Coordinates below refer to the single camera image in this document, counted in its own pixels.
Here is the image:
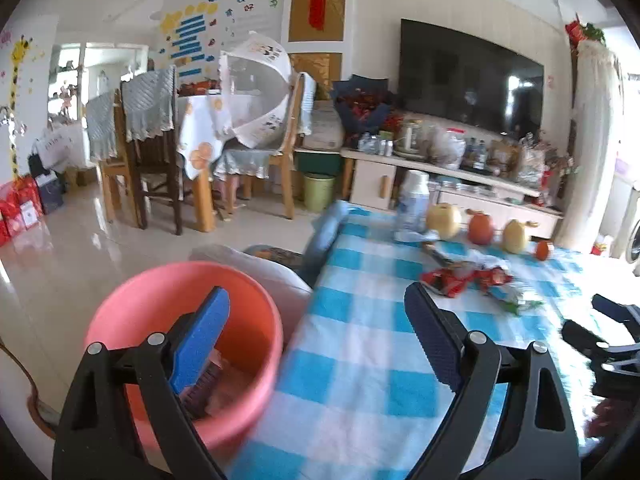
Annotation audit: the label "clear wrapped gift basket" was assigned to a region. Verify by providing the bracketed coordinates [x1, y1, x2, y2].
[515, 135, 548, 188]

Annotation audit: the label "clear plastic bag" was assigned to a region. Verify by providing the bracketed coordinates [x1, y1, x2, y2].
[425, 125, 467, 170]

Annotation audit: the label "red apple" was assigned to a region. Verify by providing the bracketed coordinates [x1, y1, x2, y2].
[467, 212, 496, 246]

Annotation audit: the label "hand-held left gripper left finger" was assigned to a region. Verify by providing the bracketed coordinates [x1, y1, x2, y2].
[52, 286, 232, 480]

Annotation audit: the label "clear plastic film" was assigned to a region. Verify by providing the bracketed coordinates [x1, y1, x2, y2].
[394, 229, 442, 245]

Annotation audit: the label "yellow giraffe wall sticker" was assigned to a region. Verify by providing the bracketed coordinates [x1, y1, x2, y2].
[7, 35, 38, 181]

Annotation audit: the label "white washing machine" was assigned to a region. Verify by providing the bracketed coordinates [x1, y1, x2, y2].
[620, 185, 640, 278]

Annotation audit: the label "white bottle blue label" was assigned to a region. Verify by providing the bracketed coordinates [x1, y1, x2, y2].
[394, 170, 432, 242]

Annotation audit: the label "white mesh food cover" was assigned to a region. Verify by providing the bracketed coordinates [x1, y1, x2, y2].
[218, 30, 293, 150]

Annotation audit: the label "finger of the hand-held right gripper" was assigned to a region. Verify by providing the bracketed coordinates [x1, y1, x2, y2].
[591, 294, 640, 331]
[561, 319, 608, 356]

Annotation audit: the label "red gift box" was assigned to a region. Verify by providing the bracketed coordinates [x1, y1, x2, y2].
[12, 200, 45, 238]

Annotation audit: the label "dining table with white cloth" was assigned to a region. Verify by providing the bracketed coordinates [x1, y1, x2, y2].
[176, 91, 301, 233]

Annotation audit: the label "red gift bag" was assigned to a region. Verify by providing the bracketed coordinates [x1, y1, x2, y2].
[2, 176, 41, 206]

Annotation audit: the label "white covered standing air conditioner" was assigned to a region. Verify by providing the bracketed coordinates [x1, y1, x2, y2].
[556, 39, 625, 253]

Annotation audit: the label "group of small bottles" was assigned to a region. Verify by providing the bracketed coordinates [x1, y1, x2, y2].
[357, 132, 397, 157]

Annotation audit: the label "dark gift bag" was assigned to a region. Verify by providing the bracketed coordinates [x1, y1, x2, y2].
[37, 172, 66, 215]

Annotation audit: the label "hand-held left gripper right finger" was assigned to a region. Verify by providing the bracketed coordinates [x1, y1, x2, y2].
[404, 282, 583, 480]

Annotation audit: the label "crumpled white wrapper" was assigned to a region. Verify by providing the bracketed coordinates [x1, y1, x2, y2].
[447, 251, 508, 273]

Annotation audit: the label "green white milk packet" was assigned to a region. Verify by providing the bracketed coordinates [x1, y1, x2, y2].
[489, 282, 545, 317]

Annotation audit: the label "pink plastic basin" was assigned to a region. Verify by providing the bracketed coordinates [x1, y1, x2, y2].
[84, 261, 284, 453]

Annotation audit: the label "dark green box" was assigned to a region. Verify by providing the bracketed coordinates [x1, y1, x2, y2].
[295, 152, 343, 176]

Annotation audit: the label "white television cabinet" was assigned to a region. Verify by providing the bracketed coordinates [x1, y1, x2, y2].
[340, 145, 563, 241]

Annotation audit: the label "dark bottles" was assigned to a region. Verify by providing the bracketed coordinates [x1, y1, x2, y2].
[462, 137, 490, 170]

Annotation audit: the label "white patterned sack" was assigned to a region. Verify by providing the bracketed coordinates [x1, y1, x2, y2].
[302, 105, 346, 151]

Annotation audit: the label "glass jar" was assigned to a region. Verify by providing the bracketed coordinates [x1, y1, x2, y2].
[397, 119, 427, 157]

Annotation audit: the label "yellow apple left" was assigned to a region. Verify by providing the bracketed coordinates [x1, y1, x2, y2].
[426, 202, 463, 241]

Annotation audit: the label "white shopping bag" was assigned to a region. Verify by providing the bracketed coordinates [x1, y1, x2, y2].
[34, 125, 83, 171]

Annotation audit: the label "green waste bin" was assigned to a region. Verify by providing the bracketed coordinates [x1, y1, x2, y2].
[303, 173, 336, 212]

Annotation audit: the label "blue yellow wall stickers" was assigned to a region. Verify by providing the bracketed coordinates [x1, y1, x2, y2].
[159, 0, 278, 81]

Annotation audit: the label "person's right hand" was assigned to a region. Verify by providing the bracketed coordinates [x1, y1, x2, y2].
[587, 400, 626, 440]

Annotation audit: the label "dark blue flower bouquet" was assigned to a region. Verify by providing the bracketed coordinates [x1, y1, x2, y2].
[332, 75, 396, 136]

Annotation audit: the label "dark patterned seat pad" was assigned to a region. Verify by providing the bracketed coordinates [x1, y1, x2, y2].
[244, 244, 307, 276]

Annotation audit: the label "blue white checked tablecloth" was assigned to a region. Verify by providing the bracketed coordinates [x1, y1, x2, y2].
[225, 205, 640, 480]

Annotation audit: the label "red green ornament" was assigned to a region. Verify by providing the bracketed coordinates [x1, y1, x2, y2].
[565, 19, 607, 46]

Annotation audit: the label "yellow pear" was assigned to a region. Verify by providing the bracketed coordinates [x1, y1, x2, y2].
[502, 219, 532, 255]

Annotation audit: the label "black flat television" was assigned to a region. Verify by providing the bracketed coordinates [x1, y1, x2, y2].
[400, 19, 545, 136]

